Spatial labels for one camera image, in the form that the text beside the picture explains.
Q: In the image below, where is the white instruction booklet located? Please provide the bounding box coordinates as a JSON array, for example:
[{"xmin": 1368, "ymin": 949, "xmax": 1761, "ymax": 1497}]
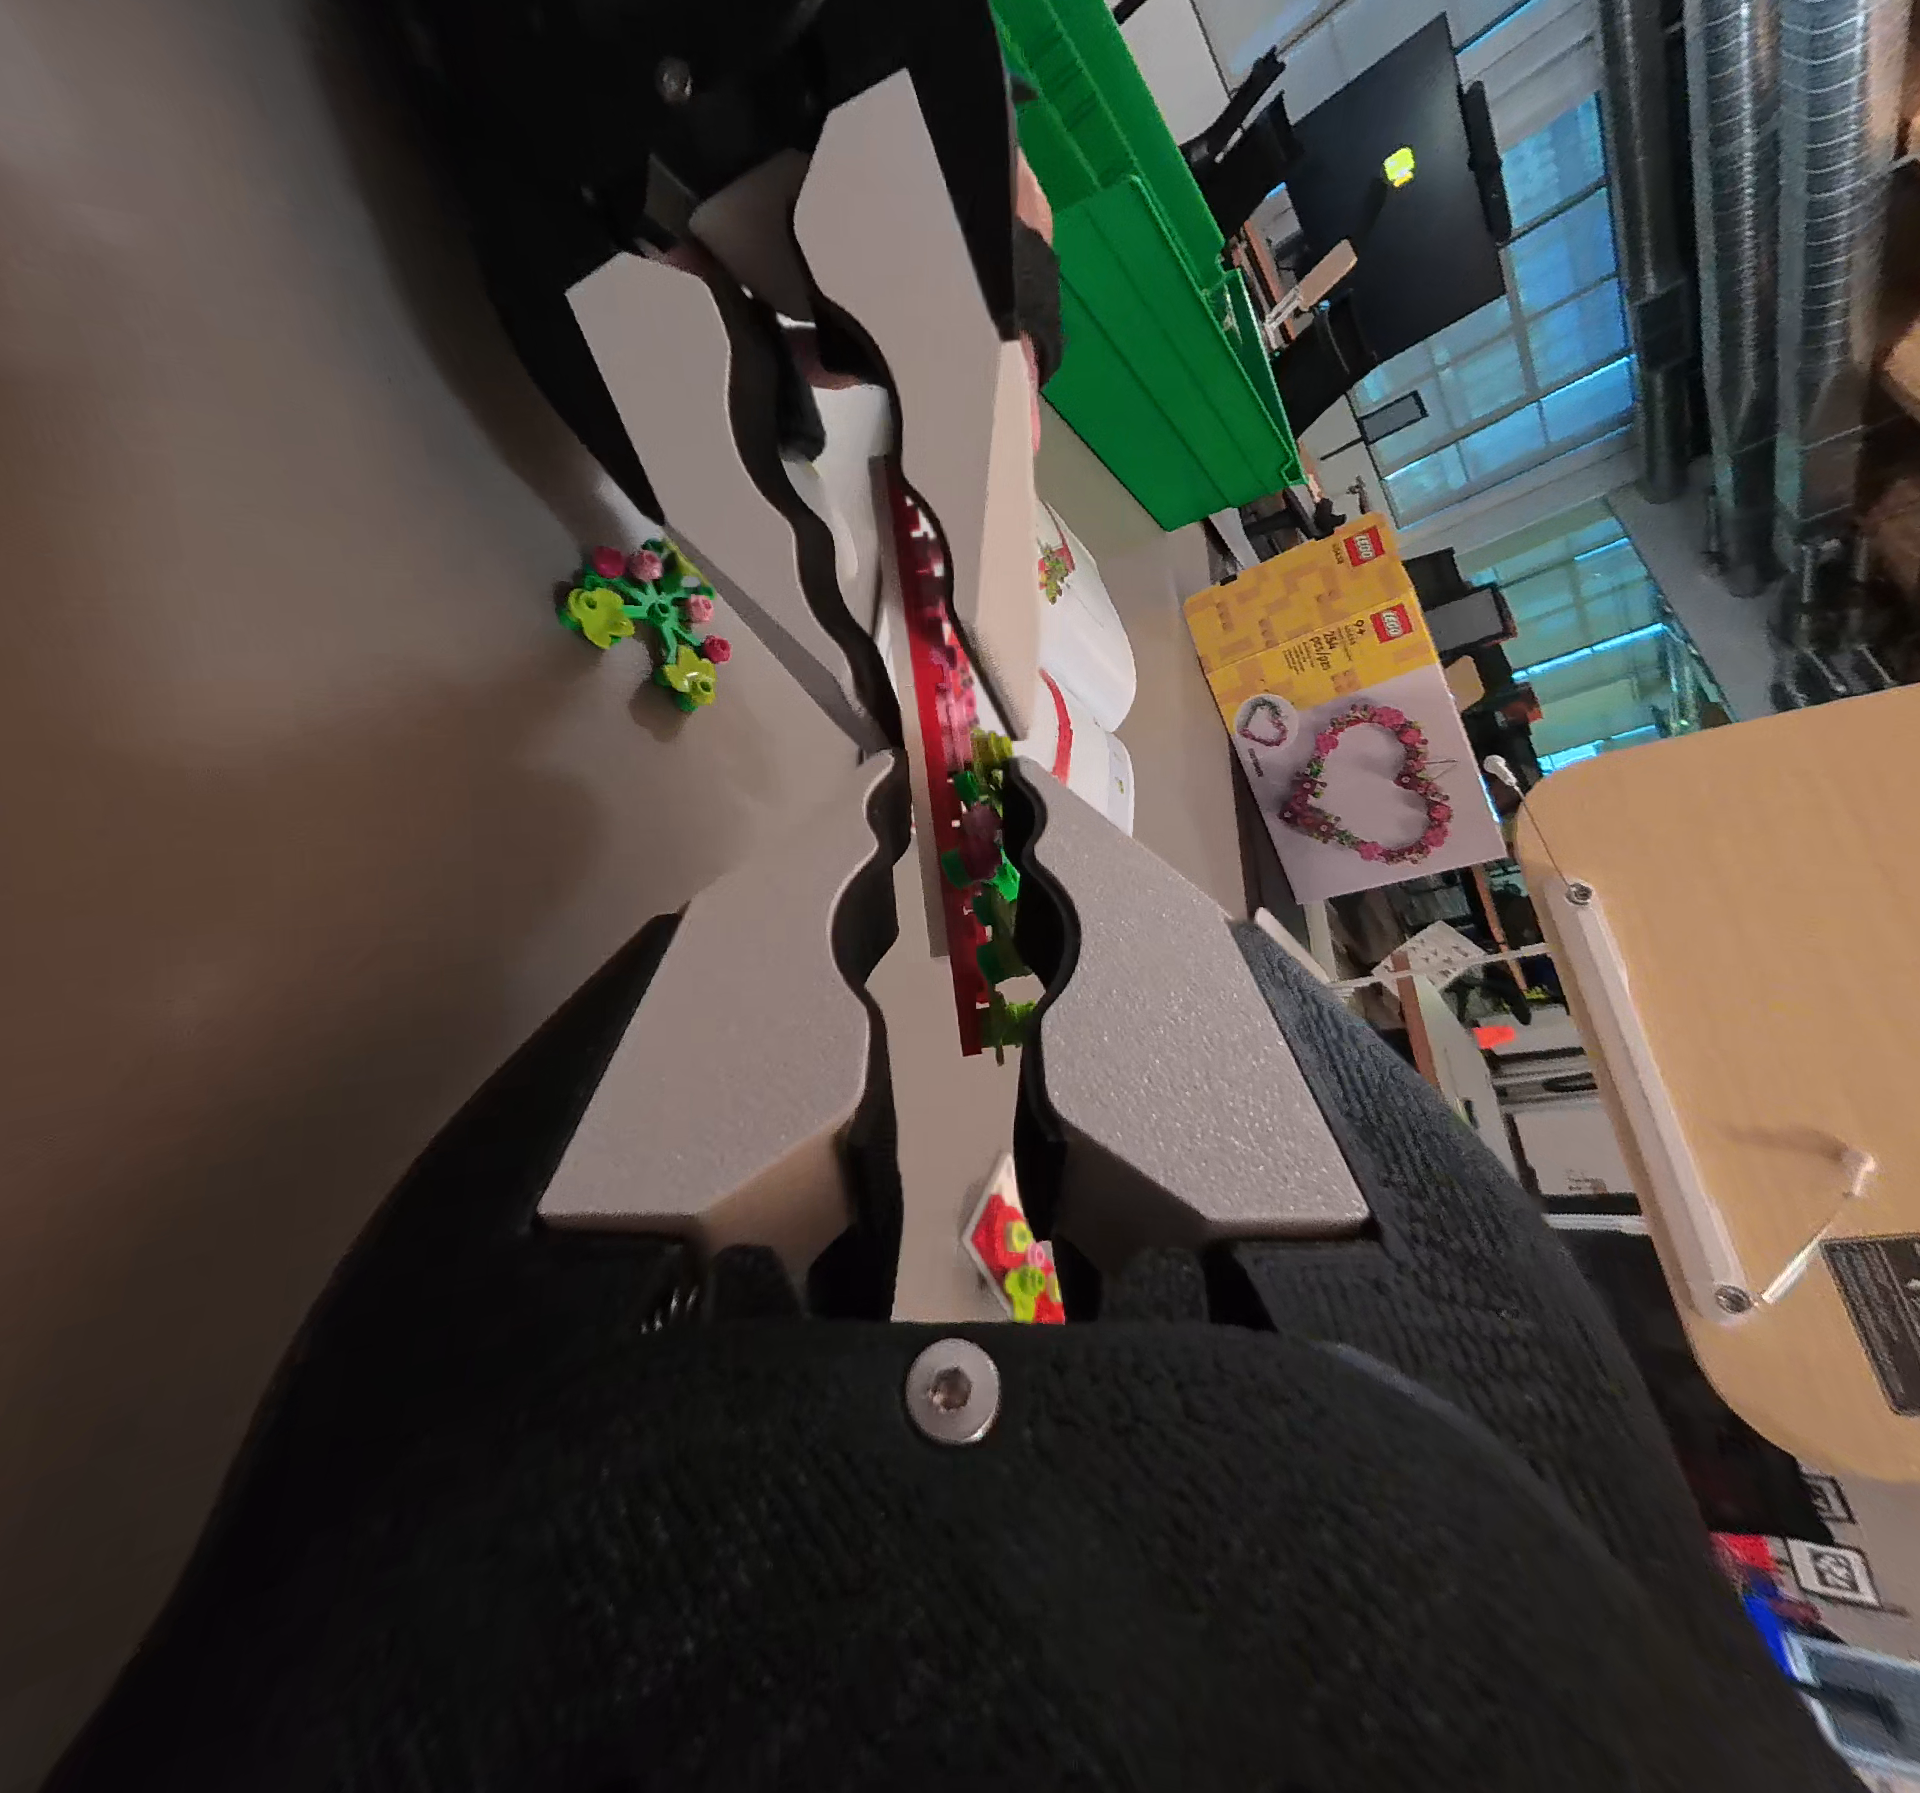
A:
[{"xmin": 787, "ymin": 383, "xmax": 1143, "ymax": 835}]

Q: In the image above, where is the silver spiral duct pipe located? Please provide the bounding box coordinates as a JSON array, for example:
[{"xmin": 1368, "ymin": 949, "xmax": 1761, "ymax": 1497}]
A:
[
  {"xmin": 1672, "ymin": 0, "xmax": 1894, "ymax": 595},
  {"xmin": 1566, "ymin": 0, "xmax": 1689, "ymax": 504}
]

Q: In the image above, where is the black flat panel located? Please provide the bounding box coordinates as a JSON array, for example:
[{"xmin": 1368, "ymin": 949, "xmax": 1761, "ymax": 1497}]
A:
[{"xmin": 1283, "ymin": 14, "xmax": 1508, "ymax": 356}]

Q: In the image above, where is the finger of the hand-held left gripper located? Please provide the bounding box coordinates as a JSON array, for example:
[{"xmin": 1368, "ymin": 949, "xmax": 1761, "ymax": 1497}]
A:
[
  {"xmin": 790, "ymin": 68, "xmax": 1044, "ymax": 746},
  {"xmin": 564, "ymin": 248, "xmax": 909, "ymax": 756}
]

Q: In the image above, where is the cluster of lego flower pieces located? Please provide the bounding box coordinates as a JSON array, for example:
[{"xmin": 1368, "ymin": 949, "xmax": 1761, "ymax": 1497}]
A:
[{"xmin": 560, "ymin": 541, "xmax": 737, "ymax": 714}]

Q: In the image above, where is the yellow lego set box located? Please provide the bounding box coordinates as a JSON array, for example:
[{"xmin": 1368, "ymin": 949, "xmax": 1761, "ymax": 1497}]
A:
[{"xmin": 1183, "ymin": 508, "xmax": 1508, "ymax": 909}]

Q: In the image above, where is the red lego heart half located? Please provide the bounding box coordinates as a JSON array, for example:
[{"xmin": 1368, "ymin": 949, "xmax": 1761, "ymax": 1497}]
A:
[{"xmin": 961, "ymin": 1154, "xmax": 1071, "ymax": 1328}]

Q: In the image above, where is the red lego heart half flowered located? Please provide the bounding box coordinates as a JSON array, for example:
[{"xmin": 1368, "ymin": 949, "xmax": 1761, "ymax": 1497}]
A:
[{"xmin": 871, "ymin": 455, "xmax": 1052, "ymax": 1067}]

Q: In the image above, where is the green plastic bin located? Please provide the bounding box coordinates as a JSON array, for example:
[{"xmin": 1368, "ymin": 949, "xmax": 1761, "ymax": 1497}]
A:
[
  {"xmin": 974, "ymin": 0, "xmax": 1223, "ymax": 266},
  {"xmin": 1035, "ymin": 173, "xmax": 1307, "ymax": 536}
]

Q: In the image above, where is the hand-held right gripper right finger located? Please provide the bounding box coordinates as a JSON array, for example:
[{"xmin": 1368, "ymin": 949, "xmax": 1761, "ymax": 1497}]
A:
[{"xmin": 1001, "ymin": 759, "xmax": 1380, "ymax": 1318}]

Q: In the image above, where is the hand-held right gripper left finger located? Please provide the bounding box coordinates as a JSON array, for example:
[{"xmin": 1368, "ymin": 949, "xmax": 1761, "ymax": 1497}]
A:
[{"xmin": 533, "ymin": 749, "xmax": 921, "ymax": 1314}]

